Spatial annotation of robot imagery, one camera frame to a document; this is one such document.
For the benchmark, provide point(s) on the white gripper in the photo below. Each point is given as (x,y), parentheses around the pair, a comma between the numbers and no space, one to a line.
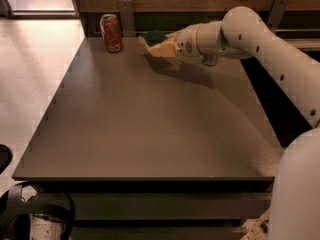
(187,40)

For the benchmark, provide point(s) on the green and yellow sponge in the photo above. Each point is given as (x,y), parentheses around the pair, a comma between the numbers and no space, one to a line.
(150,40)

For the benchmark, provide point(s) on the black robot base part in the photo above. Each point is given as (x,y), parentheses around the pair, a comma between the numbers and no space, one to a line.
(35,219)

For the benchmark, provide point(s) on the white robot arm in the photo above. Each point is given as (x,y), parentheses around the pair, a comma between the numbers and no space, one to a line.
(295,202)

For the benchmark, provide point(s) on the silver energy drink can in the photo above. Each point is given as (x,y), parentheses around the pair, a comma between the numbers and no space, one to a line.
(210,59)

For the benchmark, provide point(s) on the red coke can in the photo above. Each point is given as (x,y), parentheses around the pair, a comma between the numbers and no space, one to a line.
(111,33)

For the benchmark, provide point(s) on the grey drawer cabinet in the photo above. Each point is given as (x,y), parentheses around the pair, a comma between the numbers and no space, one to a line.
(161,210)

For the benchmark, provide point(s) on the black object at left edge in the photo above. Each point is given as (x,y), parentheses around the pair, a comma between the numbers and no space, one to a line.
(5,157)

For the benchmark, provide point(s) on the metal rail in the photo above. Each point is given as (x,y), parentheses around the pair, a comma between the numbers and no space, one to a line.
(287,33)

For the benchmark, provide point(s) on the left metal wall bracket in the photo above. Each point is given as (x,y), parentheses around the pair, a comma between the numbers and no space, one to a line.
(127,17)

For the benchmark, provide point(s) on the metal wall bracket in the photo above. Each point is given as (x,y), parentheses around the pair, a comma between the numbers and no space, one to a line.
(127,17)
(275,14)

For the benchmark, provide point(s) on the right metal wall bracket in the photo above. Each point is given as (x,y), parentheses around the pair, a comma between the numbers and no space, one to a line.
(275,14)

